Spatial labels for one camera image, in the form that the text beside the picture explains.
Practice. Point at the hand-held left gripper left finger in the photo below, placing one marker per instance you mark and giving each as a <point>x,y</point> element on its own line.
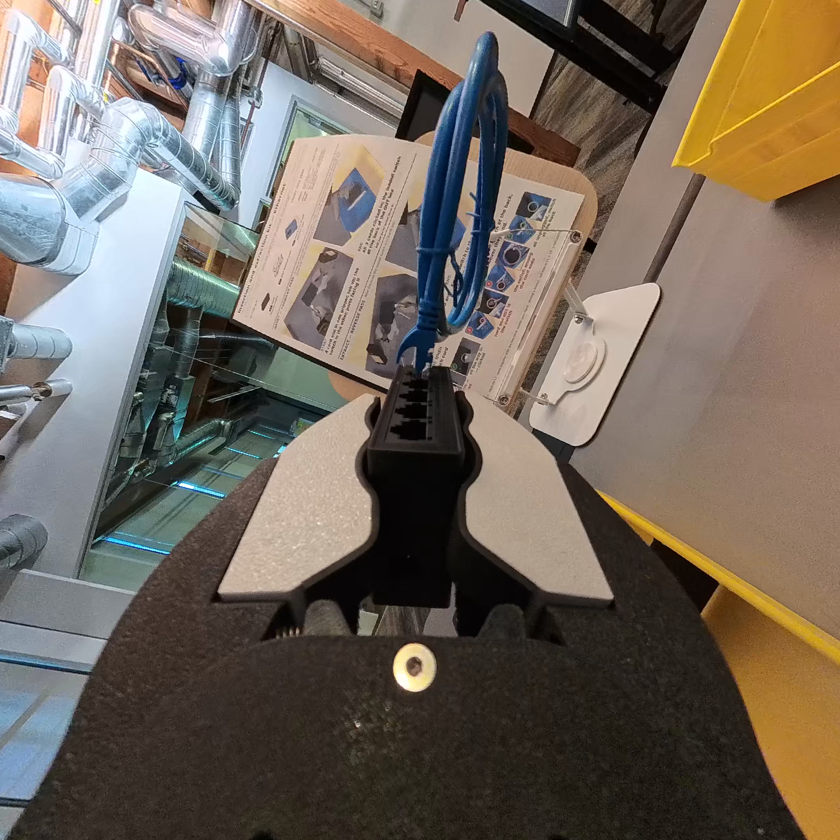
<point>302,525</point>

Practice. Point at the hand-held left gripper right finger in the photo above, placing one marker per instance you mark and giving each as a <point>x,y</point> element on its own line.
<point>532,525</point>

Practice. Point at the black ethernet port box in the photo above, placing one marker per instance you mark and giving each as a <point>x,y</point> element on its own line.
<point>420,460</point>

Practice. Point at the yellow plastic bin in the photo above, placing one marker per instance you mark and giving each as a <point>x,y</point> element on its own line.
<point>775,92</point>
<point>788,683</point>

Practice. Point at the white sign base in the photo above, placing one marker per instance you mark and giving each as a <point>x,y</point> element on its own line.
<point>617,341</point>

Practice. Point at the white pillar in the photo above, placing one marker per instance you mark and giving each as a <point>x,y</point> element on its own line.
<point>92,394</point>

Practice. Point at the printed instruction sheet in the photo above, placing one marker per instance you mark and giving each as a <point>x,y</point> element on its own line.
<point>328,263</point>

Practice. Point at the computer monitor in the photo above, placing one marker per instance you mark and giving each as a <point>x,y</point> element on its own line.
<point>423,112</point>

